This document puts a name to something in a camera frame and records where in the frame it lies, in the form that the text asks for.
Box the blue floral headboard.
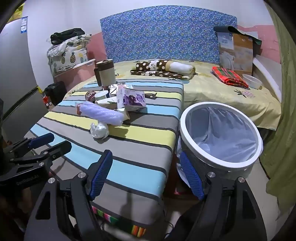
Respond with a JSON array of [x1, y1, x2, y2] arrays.
[[100, 10, 238, 67]]

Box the blue white fridge sticker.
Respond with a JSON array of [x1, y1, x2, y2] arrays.
[[20, 16, 28, 34]]

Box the cream green leaf packet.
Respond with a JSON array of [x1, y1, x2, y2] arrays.
[[95, 97, 130, 121]]

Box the pineapple print bedding stack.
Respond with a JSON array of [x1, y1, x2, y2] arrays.
[[47, 34, 92, 75]]

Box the pink storage box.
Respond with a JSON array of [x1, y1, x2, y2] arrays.
[[54, 59, 96, 93]]

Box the brown lidded mug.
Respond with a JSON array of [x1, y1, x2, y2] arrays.
[[94, 59, 116, 87]]

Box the black case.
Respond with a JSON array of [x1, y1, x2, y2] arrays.
[[44, 81, 67, 106]]

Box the red cartoon print can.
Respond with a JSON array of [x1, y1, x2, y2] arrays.
[[85, 90, 97, 102]]

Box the black clothing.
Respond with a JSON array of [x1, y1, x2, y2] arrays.
[[50, 28, 85, 45]]

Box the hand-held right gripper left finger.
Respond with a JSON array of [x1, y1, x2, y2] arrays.
[[24, 149, 114, 241]]

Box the brown polka dot blanket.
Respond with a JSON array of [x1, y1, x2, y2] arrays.
[[130, 59, 197, 81]]

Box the grey plastic bin liner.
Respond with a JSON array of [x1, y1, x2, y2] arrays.
[[186, 107, 257, 163]]

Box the purple foam net sleeve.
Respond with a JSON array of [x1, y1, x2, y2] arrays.
[[77, 103, 124, 127]]

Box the white padded board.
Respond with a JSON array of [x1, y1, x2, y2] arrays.
[[252, 56, 282, 102]]

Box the red labelled item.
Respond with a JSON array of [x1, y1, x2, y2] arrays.
[[40, 91, 52, 109]]

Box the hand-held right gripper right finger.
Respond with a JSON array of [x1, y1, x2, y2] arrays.
[[166, 151, 269, 241]]

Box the purple print milk carton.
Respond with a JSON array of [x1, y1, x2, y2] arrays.
[[116, 87, 147, 113]]

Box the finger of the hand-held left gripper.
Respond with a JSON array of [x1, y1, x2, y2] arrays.
[[9, 141, 73, 165], [9, 133, 55, 156]]

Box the yellow pineapple print bedsheet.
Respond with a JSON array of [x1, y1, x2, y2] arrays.
[[55, 59, 281, 130]]

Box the white plastic bowl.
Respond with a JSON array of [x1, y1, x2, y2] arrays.
[[242, 74, 262, 90]]

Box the white rimmed trash bin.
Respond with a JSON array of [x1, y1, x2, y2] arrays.
[[176, 101, 264, 186]]

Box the colourful striped cloth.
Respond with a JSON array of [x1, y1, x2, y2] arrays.
[[91, 205, 147, 238]]

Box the grey refrigerator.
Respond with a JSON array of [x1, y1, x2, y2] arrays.
[[0, 16, 50, 144]]

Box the white paper cup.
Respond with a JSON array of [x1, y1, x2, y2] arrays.
[[95, 90, 109, 101]]

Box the yellow item on fridge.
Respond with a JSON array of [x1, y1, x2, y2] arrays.
[[13, 1, 27, 18]]

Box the red plaid cloth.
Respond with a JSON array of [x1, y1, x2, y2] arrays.
[[211, 66, 250, 90]]

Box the green curtain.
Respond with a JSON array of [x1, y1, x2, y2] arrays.
[[259, 7, 296, 223]]

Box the white plastic bag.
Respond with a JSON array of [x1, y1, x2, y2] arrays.
[[90, 122, 110, 139]]

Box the quilt packaging box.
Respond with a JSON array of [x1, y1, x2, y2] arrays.
[[217, 31, 253, 75]]

